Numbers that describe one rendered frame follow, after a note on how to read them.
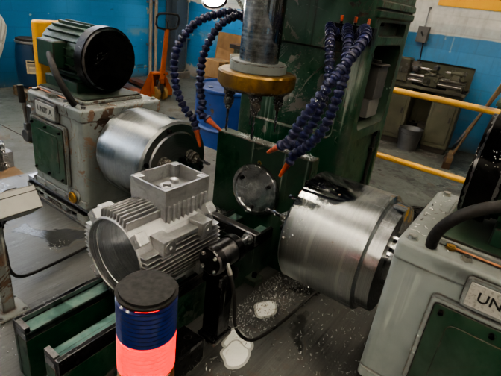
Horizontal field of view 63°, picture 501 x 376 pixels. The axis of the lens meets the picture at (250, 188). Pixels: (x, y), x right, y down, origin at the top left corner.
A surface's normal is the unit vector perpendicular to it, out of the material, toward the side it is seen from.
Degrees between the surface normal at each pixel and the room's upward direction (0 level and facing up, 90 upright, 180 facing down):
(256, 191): 90
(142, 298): 0
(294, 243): 81
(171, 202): 90
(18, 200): 54
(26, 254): 0
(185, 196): 90
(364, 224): 43
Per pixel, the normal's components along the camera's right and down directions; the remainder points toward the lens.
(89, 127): 0.80, 0.33
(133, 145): -0.44, -0.25
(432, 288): -0.59, 0.26
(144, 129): -0.22, -0.62
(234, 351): 0.11, -0.90
